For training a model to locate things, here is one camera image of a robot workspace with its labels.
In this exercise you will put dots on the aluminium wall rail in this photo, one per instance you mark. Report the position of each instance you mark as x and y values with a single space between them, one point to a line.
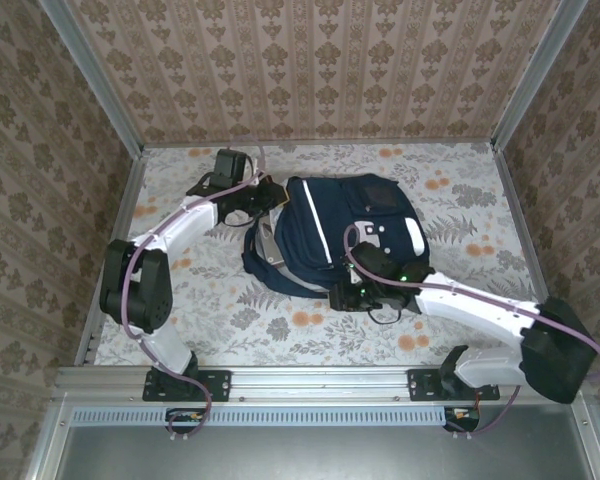
430 142

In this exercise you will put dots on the grey metal panel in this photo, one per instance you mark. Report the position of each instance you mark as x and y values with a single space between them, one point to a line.
320 455

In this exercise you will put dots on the navy blue backpack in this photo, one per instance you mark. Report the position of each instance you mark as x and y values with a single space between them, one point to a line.
330 210

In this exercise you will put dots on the aluminium side rail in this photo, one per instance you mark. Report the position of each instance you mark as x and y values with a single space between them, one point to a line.
530 250
115 235

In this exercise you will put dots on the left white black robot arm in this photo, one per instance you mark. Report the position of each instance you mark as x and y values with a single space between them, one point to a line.
190 227

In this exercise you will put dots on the aluminium frame post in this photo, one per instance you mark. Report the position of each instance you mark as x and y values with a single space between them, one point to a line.
90 75
540 75

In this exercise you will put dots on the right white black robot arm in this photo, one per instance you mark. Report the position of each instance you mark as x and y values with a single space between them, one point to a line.
470 312

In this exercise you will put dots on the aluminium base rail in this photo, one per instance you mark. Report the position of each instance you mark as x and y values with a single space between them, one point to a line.
320 385

